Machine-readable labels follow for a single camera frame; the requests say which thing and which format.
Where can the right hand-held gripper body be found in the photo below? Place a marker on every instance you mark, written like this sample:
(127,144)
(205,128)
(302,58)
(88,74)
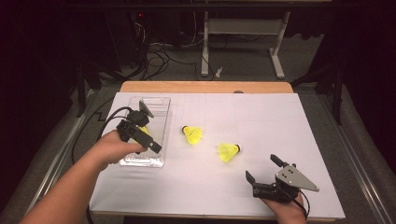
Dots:
(292,180)

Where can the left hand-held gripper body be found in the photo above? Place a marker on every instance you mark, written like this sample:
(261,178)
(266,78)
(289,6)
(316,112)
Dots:
(137,118)

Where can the clear plastic tray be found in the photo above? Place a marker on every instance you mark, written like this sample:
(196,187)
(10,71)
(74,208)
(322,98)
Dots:
(160,124)

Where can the person's right hand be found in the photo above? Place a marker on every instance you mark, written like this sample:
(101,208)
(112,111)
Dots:
(289,213)

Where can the person's left hand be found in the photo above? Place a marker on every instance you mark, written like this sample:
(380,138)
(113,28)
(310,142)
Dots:
(115,151)

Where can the white board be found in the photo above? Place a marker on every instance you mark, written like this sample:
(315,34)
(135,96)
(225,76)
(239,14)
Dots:
(264,124)

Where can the black metal stand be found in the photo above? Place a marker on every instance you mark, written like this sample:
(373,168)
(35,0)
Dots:
(81,93)
(337,99)

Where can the wooden table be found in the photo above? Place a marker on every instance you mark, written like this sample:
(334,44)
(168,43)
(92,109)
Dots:
(205,87)

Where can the dark round table grommet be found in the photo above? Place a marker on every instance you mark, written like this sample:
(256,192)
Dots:
(238,91)

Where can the black equipment with red light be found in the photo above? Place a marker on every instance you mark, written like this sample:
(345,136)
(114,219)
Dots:
(127,37)

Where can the small white floor object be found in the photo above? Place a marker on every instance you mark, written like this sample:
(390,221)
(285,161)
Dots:
(219,72)

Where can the metal floor rail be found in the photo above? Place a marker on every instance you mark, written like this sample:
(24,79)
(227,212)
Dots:
(358,174)
(56,168)

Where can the white metal desk frame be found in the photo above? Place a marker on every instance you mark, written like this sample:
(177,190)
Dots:
(246,26)

